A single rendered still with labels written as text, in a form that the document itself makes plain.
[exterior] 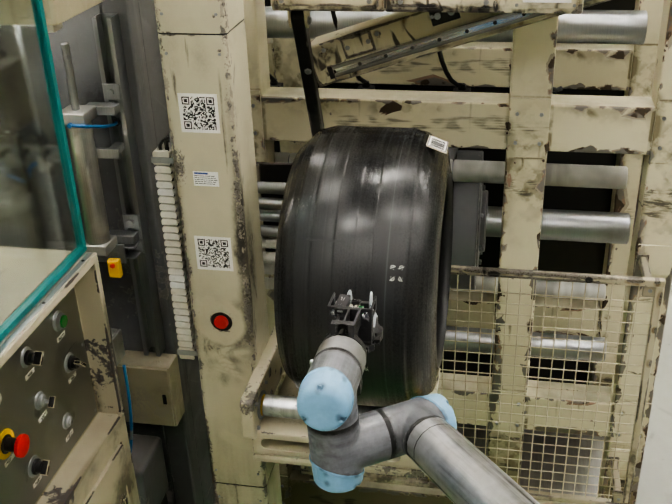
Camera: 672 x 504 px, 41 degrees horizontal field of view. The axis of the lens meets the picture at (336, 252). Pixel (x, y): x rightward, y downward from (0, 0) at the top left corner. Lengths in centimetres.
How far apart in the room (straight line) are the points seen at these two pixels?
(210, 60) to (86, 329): 59
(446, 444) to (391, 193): 51
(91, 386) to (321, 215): 62
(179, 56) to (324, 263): 45
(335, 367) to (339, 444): 11
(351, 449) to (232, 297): 63
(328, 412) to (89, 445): 75
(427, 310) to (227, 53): 57
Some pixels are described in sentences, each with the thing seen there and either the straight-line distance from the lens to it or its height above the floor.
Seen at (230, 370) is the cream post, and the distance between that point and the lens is 193.
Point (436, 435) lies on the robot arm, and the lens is 127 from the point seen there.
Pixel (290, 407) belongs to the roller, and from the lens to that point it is 185.
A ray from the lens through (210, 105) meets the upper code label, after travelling 166.
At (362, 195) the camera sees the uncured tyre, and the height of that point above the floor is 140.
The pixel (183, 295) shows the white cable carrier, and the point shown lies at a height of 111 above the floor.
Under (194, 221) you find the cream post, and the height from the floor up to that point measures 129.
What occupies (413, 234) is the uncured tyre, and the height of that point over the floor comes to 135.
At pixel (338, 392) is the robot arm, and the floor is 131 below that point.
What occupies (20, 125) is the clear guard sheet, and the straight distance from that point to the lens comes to 155.
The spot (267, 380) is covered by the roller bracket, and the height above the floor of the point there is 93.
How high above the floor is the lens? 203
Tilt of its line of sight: 28 degrees down
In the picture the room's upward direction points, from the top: 2 degrees counter-clockwise
